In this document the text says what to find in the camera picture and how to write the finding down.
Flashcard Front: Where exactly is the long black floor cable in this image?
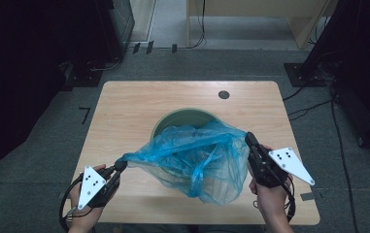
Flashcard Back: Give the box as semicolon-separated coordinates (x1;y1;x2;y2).
329;83;360;233

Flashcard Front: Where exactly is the person's left hand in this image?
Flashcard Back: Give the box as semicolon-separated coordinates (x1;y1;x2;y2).
68;163;117;228

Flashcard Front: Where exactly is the blue plastic bag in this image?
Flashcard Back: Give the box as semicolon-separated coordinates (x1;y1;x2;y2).
116;119;251;207

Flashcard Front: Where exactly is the light wooden desk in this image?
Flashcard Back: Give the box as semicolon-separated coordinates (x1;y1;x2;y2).
185;0;340;50

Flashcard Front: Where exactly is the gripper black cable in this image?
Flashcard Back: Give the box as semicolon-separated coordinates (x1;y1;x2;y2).
58;174;93;233
252;176;297;224

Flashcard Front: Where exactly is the person's dark lap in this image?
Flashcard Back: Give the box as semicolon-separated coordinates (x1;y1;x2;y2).
118;223;266;233

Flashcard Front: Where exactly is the dark glass cabinet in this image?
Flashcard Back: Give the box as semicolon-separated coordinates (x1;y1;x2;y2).
94;0;136;63

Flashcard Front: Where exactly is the black angled tape mark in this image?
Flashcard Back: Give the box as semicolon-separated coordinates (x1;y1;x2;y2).
78;106;91;126

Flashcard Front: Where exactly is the black stand base with cables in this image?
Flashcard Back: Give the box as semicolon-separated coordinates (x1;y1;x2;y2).
70;60;105;88

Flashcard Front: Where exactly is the black square stand base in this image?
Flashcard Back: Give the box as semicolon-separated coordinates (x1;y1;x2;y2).
284;62;328;88

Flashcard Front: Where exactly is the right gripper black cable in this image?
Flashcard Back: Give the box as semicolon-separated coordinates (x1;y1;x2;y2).
252;176;297;224

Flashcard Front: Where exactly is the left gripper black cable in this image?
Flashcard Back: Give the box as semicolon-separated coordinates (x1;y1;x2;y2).
58;174;93;233

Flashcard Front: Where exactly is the black hanging desk cable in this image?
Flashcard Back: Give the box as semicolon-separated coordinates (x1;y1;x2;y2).
189;0;207;50

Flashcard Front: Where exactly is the black floor cable pair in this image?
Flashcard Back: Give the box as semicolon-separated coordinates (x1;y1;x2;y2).
282;84;335;121

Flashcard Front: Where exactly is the green plastic bucket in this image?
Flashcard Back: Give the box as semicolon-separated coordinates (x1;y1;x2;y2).
151;107;225;181

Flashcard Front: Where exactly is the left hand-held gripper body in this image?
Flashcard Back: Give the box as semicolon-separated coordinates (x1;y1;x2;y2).
77;165;121;211

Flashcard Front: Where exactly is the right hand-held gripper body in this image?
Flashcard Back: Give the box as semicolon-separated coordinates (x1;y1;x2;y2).
248;147;316;189

